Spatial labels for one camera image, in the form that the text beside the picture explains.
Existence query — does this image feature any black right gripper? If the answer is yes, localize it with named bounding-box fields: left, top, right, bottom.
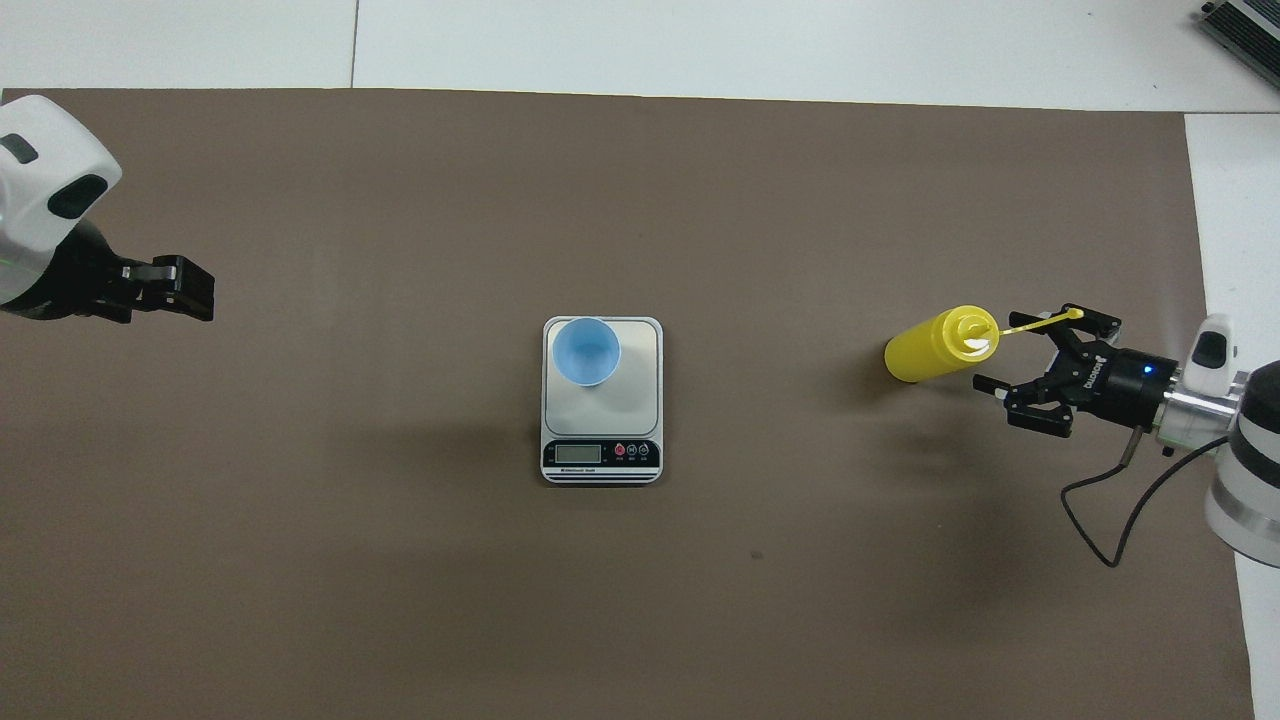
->
left=972, top=302, right=1178, bottom=439

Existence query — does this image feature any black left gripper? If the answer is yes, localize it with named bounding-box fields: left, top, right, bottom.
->
left=4, top=217, right=217, bottom=324

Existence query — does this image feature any yellow squeeze bottle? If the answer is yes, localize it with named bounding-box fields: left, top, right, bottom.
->
left=884, top=304, right=1085, bottom=384

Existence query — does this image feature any light blue plastic cup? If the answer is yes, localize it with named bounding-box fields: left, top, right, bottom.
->
left=551, top=316, right=622, bottom=388

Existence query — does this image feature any silver digital kitchen scale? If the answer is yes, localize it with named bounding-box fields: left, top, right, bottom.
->
left=541, top=316, right=664, bottom=486

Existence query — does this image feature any grey ribbed metal device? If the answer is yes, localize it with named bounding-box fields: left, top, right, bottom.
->
left=1199, top=0, right=1280, bottom=93

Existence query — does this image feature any brown table mat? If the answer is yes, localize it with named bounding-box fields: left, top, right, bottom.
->
left=0, top=88, right=1256, bottom=720

